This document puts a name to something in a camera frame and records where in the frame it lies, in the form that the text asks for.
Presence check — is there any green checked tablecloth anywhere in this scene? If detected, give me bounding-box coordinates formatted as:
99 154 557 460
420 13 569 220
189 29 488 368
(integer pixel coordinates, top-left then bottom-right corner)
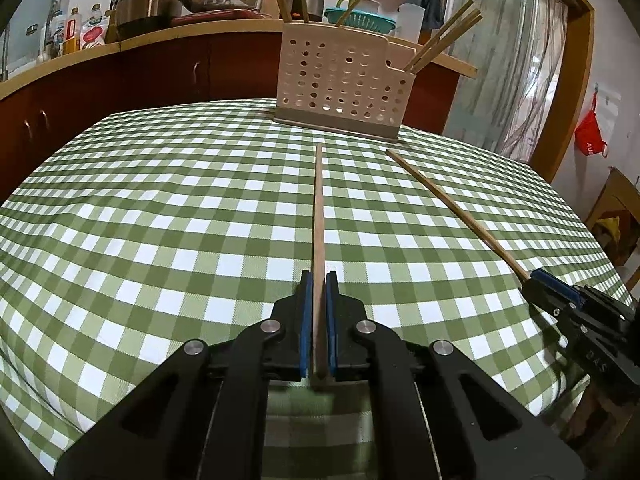
0 97 633 476

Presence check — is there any wooden kitchen countertop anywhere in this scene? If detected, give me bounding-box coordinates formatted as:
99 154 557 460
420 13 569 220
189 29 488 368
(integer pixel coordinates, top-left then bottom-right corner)
0 15 478 103

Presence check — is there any steel rice cooker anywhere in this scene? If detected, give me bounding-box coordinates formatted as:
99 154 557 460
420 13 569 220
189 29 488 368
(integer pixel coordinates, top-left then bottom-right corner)
115 0 183 36

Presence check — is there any translucent plastic container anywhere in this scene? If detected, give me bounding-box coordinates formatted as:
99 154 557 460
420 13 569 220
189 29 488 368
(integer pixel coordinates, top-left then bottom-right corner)
397 3 426 43

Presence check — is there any red plastic bag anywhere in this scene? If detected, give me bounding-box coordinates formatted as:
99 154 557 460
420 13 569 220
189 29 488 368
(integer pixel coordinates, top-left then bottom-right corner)
574 92 610 157

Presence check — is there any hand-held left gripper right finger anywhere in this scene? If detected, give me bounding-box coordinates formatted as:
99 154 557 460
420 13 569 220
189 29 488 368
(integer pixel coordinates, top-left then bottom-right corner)
325 271 586 480

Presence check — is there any white pitcher with green handle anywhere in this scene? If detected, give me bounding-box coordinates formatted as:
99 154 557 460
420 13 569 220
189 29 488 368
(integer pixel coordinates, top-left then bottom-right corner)
327 0 381 13

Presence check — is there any pale pink perforated utensil holder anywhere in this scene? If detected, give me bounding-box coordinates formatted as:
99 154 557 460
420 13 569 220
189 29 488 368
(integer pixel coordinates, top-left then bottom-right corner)
272 22 418 142

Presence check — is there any bottle with yellow liquid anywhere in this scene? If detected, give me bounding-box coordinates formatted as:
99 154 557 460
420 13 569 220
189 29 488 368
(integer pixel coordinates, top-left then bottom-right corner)
62 7 83 53

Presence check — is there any red induction cooker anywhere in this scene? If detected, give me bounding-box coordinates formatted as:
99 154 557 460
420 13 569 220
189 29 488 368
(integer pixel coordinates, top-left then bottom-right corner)
171 7 263 26

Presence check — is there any teal plastic colander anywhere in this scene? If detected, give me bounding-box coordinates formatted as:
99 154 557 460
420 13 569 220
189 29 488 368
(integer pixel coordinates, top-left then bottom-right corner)
323 7 397 31

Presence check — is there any wooden door frame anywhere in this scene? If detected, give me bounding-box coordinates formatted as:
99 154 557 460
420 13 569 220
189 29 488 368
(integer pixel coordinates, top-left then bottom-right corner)
530 0 596 183

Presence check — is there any kitchen window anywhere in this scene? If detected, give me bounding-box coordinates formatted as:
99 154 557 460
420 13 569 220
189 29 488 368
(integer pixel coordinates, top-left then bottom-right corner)
0 0 71 81

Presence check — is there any sliding glass door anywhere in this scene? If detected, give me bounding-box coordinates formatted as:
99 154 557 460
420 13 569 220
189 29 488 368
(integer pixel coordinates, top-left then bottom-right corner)
440 0 566 161

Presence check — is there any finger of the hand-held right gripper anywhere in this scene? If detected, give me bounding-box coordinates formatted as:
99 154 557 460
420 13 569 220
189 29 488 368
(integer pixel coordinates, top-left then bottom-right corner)
522 280 576 322
531 269 587 307

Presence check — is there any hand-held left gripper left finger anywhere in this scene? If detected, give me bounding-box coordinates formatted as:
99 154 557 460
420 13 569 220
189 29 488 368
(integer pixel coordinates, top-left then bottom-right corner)
55 269 316 480

